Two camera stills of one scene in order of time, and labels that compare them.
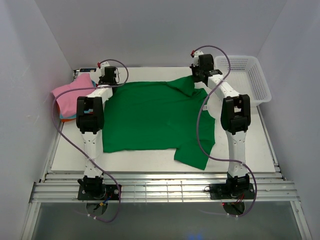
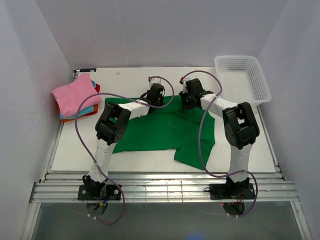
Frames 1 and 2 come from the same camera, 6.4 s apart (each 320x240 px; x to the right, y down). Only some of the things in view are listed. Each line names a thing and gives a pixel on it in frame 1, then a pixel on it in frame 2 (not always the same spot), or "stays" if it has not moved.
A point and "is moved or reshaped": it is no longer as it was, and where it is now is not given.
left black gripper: x=101 y=79 to x=161 y=103
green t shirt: x=173 y=116 is moved or reshaped
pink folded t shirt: x=67 y=101 stays
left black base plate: x=98 y=192 stays
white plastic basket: x=246 y=76 stays
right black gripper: x=194 y=68 to x=185 y=106
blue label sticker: x=87 y=69 stays
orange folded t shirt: x=64 y=120 stays
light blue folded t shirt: x=74 y=115 stays
